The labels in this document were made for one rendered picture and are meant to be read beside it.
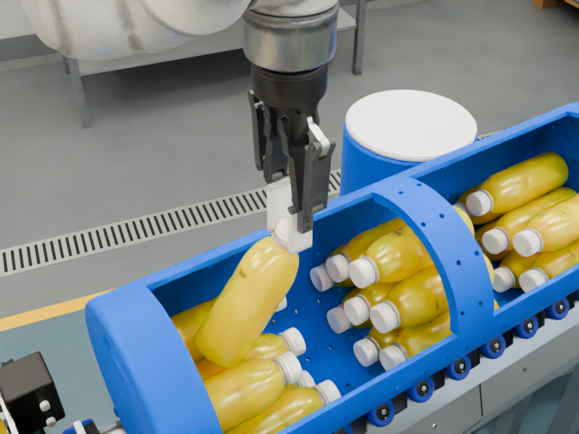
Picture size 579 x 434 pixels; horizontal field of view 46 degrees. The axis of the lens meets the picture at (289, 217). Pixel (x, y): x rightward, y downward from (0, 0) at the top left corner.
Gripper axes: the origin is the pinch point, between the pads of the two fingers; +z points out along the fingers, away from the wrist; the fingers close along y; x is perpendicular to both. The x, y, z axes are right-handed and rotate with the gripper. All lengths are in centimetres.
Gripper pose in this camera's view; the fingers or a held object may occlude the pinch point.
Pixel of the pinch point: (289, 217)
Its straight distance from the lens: 78.6
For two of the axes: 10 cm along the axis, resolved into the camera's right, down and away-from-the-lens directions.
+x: -8.4, 3.5, -4.2
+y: -5.4, -5.4, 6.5
